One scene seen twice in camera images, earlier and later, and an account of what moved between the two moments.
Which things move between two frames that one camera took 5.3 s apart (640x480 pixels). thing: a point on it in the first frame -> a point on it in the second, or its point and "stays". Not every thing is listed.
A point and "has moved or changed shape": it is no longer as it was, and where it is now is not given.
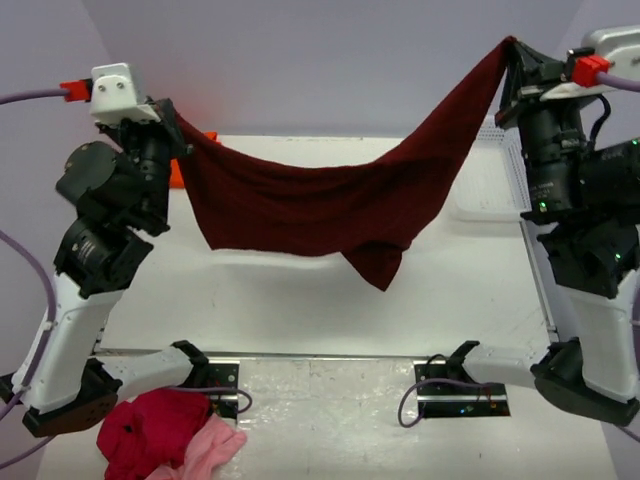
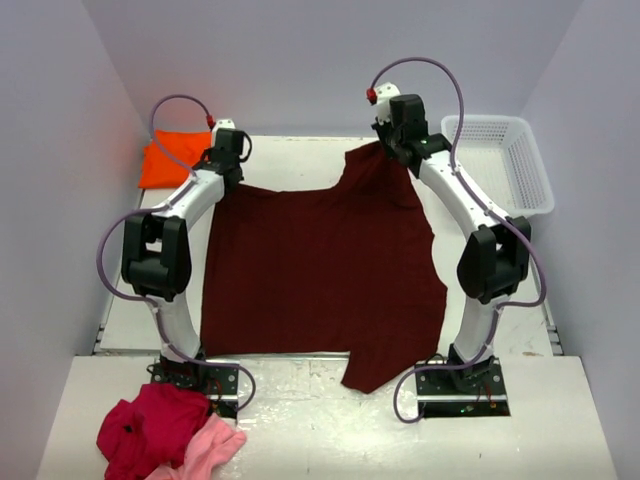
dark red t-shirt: [372, 208] has moved or changed shape
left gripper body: [163, 122] -> [232, 176]
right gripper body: [523, 101] -> [395, 148]
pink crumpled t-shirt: [207, 453] stays
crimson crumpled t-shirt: [149, 433] stays
